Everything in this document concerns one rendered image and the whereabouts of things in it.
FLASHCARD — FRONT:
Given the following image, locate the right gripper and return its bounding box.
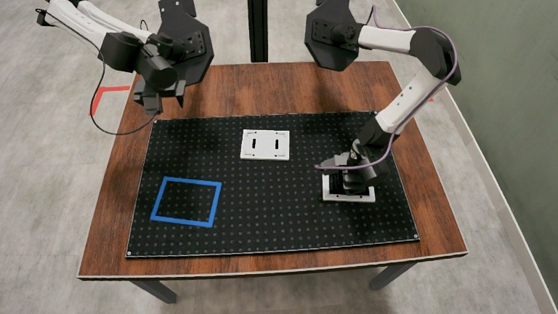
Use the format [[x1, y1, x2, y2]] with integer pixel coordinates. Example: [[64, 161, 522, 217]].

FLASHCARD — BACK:
[[133, 76, 186, 110]]

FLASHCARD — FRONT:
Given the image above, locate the blue tape outline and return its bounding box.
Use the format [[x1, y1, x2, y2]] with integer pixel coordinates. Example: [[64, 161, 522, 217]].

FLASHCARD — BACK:
[[150, 177, 222, 227]]

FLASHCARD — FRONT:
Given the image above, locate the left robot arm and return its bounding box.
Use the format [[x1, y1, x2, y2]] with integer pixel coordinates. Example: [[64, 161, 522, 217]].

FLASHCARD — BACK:
[[311, 18, 461, 187]]

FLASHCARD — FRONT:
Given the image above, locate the white rectangular frame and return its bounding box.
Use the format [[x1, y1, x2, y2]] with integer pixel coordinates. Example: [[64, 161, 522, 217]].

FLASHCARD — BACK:
[[240, 130, 289, 161]]

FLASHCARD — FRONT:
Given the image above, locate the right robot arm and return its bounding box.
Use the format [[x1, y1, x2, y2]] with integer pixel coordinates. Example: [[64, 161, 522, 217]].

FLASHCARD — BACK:
[[36, 0, 207, 89]]

